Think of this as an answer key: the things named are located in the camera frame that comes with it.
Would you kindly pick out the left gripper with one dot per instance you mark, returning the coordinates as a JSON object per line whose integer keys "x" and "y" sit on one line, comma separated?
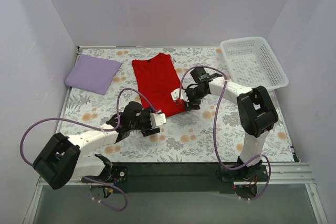
{"x": 146, "y": 126}

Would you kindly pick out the red t-shirt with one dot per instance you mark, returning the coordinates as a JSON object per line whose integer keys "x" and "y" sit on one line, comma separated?
{"x": 156, "y": 79}

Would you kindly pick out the white plastic basket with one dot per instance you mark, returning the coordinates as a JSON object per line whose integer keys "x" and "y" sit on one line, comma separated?
{"x": 251, "y": 62}

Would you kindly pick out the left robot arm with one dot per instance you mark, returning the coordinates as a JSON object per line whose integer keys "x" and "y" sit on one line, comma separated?
{"x": 69, "y": 157}

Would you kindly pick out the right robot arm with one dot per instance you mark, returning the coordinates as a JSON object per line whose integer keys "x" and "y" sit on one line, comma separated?
{"x": 257, "y": 115}

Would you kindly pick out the floral table mat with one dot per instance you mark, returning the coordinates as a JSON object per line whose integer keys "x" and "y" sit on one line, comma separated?
{"x": 186, "y": 137}

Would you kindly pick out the folded lavender t-shirt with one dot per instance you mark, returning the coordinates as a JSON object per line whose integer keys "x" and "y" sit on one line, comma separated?
{"x": 93, "y": 74}

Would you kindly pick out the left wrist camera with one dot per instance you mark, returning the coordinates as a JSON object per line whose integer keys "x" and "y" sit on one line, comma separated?
{"x": 157, "y": 119}

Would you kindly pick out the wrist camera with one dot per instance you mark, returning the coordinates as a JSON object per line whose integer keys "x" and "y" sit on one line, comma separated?
{"x": 157, "y": 119}
{"x": 179, "y": 96}

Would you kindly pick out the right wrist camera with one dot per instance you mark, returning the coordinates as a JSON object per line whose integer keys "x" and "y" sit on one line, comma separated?
{"x": 179, "y": 96}

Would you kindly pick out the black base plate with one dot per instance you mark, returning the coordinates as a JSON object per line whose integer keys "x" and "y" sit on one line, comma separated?
{"x": 185, "y": 177}

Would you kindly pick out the aluminium frame rail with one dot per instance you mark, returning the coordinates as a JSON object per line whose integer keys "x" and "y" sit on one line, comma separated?
{"x": 290, "y": 196}

